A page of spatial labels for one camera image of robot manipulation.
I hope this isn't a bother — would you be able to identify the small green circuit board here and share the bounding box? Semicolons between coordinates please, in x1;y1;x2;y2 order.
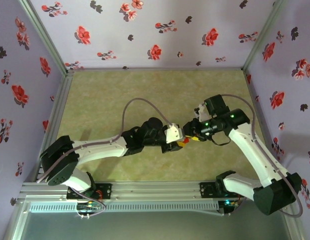
219;198;240;216
77;202;101;210

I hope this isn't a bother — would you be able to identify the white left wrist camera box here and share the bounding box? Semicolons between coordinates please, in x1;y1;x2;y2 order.
164;122;186;145

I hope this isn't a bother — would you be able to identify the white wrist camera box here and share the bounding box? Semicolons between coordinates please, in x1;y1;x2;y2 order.
164;122;186;145
193;102;209;123

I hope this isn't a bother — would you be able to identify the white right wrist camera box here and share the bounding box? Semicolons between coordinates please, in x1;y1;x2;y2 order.
193;102;209;123

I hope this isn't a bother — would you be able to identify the thin black cable loop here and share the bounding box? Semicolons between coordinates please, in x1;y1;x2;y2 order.
209;131;233;147

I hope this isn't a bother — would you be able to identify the grey right arm cable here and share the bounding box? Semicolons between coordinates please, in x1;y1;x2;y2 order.
219;93;304;219

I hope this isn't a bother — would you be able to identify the wide aluminium base rail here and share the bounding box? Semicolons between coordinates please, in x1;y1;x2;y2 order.
18;181;292;201

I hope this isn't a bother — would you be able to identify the aluminium frame rail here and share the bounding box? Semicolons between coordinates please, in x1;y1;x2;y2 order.
69;66;246;72
21;71;75;185

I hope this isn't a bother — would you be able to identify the slotted grey cable duct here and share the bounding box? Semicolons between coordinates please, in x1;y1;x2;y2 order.
28;201;220;213

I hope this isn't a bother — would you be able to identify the grey base cable loop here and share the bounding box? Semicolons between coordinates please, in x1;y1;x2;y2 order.
69;186;108;220

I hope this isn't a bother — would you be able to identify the aluminium frame post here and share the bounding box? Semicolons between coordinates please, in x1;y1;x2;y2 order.
241;0;288;72
17;0;75;76

